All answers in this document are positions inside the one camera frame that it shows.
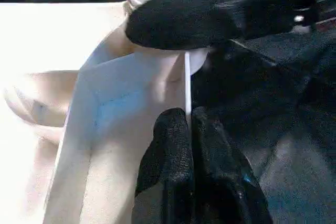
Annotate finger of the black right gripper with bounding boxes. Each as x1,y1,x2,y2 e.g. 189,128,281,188
125,0,253,51

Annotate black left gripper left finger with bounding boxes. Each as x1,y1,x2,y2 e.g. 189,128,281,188
135,108,196,224

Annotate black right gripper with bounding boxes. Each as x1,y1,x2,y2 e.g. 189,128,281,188
235,0,336,35

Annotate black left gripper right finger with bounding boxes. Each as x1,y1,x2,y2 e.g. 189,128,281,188
191,106,274,224

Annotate white plastic table top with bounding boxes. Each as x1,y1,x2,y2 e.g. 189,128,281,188
0,2,211,224

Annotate black plastic mat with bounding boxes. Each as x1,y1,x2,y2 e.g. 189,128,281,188
0,0,336,224

